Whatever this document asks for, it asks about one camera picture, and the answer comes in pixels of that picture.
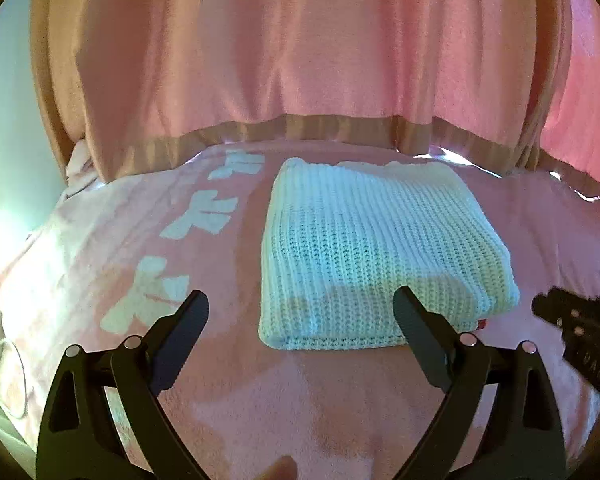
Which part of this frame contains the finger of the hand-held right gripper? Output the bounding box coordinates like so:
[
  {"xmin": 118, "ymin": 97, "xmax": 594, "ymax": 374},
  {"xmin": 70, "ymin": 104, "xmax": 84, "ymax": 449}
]
[{"xmin": 531, "ymin": 287, "xmax": 600, "ymax": 348}]

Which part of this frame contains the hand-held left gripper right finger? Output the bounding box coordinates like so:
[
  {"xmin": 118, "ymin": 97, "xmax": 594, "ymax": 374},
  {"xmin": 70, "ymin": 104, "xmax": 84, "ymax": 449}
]
[{"xmin": 393, "ymin": 286, "xmax": 567, "ymax": 480}]

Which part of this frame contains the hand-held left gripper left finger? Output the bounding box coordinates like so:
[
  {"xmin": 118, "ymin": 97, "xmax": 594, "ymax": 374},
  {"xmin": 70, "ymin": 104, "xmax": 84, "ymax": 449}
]
[{"xmin": 37, "ymin": 290, "xmax": 211, "ymax": 480}]

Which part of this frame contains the white knit sweater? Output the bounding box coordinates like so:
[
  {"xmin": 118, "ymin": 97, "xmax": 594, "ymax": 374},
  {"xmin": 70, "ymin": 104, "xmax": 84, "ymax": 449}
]
[{"xmin": 257, "ymin": 157, "xmax": 521, "ymax": 352}]

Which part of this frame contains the pink blanket with white print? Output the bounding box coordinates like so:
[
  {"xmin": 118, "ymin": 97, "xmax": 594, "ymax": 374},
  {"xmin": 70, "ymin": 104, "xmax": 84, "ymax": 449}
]
[{"xmin": 0, "ymin": 140, "xmax": 600, "ymax": 480}]

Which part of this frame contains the pale pink crumpled cloth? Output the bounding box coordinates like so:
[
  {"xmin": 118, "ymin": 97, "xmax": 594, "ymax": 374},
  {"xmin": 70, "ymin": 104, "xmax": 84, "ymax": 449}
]
[{"xmin": 66, "ymin": 139, "xmax": 104, "ymax": 188}]

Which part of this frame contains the pink curtain with tan hem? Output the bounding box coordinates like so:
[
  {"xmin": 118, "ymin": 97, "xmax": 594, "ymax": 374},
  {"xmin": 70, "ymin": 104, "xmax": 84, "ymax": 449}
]
[
  {"xmin": 30, "ymin": 0, "xmax": 576, "ymax": 183},
  {"xmin": 540, "ymin": 0, "xmax": 600, "ymax": 203}
]

